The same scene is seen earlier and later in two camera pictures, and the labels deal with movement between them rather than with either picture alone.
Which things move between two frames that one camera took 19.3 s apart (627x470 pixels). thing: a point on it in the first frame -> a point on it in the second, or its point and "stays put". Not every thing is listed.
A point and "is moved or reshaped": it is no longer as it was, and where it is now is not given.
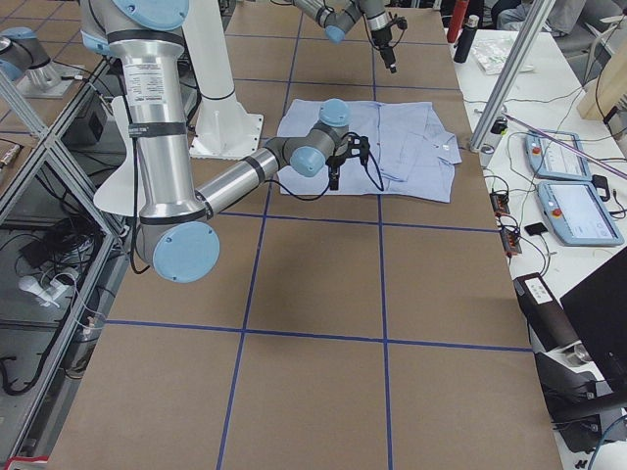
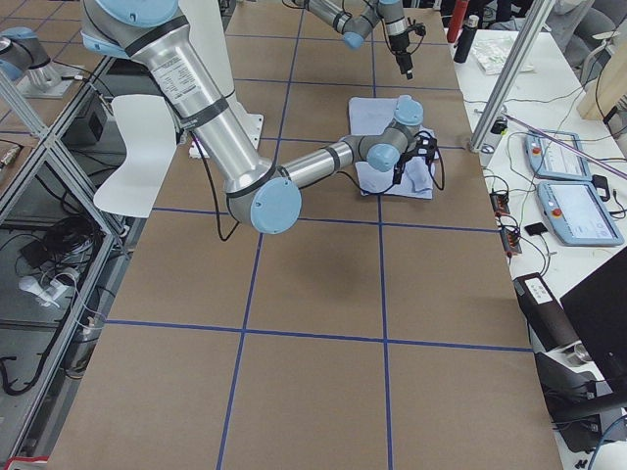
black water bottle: (465, 39) stays put
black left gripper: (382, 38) -> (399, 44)
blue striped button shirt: (411, 153) is moved or reshaped
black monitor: (597, 305) stays put
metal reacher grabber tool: (564, 144) stays put
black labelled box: (548, 321) stays put
